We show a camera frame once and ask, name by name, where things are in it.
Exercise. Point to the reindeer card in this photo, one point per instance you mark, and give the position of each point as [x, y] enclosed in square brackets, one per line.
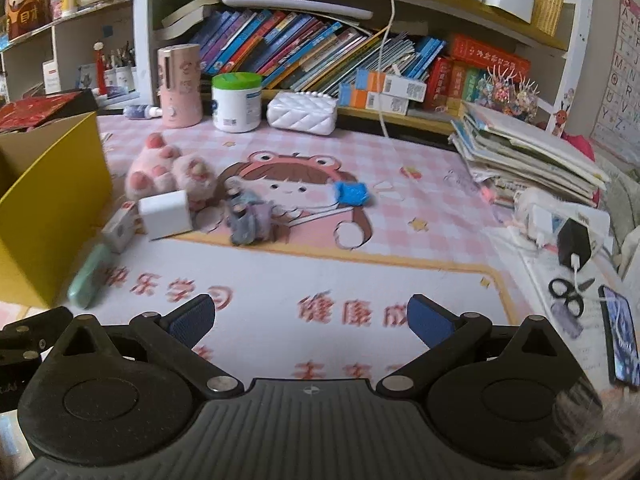
[562, 117]

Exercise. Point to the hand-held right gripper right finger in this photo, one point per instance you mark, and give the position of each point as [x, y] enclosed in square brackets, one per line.
[425, 321]

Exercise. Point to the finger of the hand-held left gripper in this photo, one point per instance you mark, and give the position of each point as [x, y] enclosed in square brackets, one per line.
[35, 327]
[17, 365]

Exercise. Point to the orange and blue carton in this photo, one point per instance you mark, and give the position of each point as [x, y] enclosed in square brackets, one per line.
[367, 101]
[390, 84]

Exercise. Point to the white upright box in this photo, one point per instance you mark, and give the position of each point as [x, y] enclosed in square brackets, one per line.
[51, 74]

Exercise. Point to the white flat tray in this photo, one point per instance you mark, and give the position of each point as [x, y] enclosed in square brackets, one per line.
[297, 6]

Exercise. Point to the white cubby shelf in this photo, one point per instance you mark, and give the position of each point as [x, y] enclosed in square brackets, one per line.
[75, 35]

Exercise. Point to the black charger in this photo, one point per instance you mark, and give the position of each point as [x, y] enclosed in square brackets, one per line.
[575, 242]

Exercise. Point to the smartphone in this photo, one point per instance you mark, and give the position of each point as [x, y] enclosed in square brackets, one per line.
[620, 342]

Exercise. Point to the small white box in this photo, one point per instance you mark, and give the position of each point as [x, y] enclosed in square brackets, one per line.
[120, 230]

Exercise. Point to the white power adapter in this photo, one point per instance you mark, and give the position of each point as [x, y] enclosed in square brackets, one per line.
[537, 215]

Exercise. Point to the colourful ornament cluster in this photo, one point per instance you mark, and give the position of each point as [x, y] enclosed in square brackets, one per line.
[510, 92]

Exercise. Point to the pink printed desk mat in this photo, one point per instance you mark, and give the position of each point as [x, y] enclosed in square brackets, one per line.
[300, 270]

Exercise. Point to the printed figure canister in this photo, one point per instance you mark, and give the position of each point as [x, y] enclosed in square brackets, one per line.
[22, 5]

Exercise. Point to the grey plush toy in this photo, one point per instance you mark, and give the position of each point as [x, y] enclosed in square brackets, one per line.
[250, 217]

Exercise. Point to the red upright box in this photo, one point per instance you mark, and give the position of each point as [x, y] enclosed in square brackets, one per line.
[441, 82]

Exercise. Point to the black scissors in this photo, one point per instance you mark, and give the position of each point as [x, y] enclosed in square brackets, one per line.
[567, 295]

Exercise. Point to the alphabet wall poster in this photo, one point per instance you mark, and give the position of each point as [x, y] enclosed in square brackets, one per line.
[622, 60]

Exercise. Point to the white quilted purse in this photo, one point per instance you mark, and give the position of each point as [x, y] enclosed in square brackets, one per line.
[302, 112]

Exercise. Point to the yellow cardboard box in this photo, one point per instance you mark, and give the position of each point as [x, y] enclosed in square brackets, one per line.
[60, 200]

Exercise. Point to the red flat box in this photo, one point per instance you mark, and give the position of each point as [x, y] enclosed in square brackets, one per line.
[492, 57]

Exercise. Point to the row of colourful books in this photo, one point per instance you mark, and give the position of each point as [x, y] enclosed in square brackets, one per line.
[280, 45]

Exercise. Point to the pink plush paw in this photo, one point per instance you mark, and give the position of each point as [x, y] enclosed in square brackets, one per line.
[197, 175]
[147, 167]

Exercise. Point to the mint green case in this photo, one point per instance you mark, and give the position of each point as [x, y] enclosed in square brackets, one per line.
[90, 272]

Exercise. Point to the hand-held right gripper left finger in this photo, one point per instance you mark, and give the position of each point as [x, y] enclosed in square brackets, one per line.
[192, 317]

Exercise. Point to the thick cream book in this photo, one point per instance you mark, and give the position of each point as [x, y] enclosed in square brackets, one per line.
[187, 15]

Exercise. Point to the small blue object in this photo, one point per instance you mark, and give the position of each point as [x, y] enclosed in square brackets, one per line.
[352, 193]

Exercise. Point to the pink cylindrical humidifier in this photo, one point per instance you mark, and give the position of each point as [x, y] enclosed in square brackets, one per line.
[177, 85]

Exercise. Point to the small spray bottle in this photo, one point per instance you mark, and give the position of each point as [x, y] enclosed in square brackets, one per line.
[142, 110]

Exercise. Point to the white jar green lid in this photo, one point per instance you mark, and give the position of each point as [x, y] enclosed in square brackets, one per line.
[236, 105]

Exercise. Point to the stack of papers and booklets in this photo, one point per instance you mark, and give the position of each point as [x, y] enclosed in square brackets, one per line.
[525, 155]

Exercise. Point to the white cube box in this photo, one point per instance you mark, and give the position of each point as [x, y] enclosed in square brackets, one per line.
[165, 215]

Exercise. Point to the large red printed sheet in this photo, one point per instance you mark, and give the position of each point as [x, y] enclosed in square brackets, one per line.
[30, 110]

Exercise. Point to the grey cloth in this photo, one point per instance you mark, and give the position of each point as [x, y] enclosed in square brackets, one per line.
[622, 195]

